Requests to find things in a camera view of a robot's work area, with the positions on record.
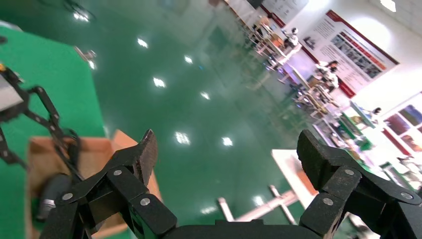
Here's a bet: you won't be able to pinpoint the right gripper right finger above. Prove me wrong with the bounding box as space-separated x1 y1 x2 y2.
296 128 422 239

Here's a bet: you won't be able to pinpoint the silver binder clip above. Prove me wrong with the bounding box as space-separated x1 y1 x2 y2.
73 45 98 71

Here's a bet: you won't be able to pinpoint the person in white shirt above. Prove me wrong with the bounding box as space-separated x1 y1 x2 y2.
316 60 341 94

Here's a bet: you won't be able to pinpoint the black power cable with plug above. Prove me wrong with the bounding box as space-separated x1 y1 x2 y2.
35 129 83 222

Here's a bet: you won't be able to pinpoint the cardboard box with white contents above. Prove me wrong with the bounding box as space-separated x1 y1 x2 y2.
294 164 319 197

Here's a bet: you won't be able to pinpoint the white background table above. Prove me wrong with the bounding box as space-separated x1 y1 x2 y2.
216 148 331 226

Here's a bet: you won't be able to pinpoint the left wrist grey camera box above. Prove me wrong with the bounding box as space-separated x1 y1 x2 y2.
0 74 24 112

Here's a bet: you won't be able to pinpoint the green table mat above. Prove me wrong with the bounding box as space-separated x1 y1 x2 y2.
0 25 139 239

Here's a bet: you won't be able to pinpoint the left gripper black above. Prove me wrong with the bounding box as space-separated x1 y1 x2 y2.
0 64 82 181

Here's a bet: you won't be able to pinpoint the wall picture panels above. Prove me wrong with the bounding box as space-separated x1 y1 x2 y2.
382 103 422 156

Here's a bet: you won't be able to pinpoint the open brown cardboard box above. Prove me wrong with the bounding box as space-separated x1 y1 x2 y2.
24 129 163 239

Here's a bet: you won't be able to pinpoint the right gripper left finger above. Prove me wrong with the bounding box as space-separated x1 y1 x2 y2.
39 128 179 239

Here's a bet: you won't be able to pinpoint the large red-framed wall poster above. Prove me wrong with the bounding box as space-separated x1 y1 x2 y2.
298 9 400 100

